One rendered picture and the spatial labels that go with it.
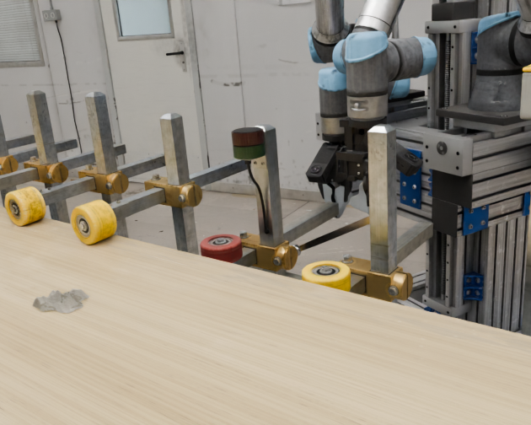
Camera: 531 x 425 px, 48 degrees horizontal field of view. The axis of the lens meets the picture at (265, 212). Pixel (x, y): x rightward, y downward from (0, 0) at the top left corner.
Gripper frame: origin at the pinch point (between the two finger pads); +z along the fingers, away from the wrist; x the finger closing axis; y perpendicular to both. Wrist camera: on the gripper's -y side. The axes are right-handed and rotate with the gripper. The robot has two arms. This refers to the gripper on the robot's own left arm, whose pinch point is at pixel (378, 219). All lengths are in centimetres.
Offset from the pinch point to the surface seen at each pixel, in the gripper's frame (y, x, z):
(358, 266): -1.9, 12.0, 4.9
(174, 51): 287, -228, -16
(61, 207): 92, 11, 7
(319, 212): 21.7, -12.1, 5.5
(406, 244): -3.8, -4.2, 6.1
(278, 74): 198, -238, 3
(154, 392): -2, 62, 1
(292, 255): 14.1, 10.1, 6.7
